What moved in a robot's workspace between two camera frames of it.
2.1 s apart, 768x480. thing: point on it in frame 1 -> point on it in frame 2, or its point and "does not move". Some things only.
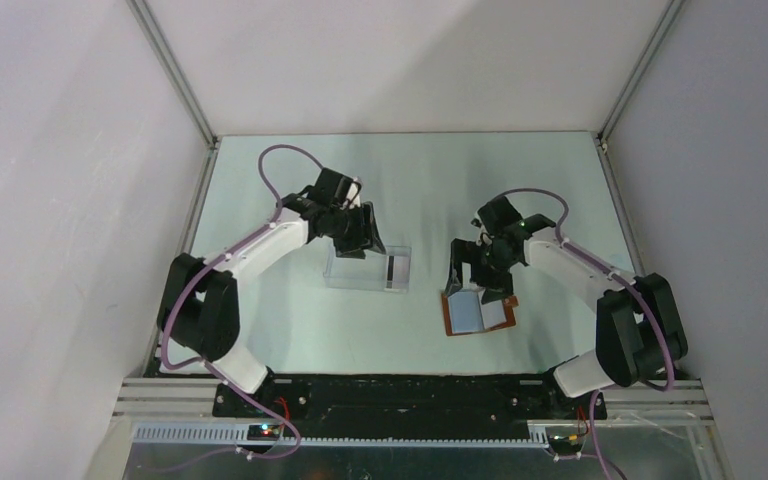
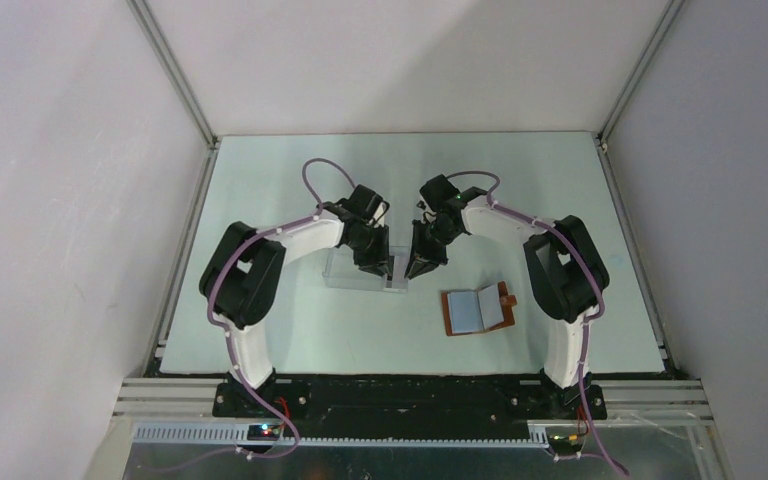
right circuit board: [568, 439] does not move
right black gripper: [496, 286] -> [422, 259]
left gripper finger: [377, 242] -> [386, 261]
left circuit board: [263, 432] does not move
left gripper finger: [349, 246] -> [374, 262]
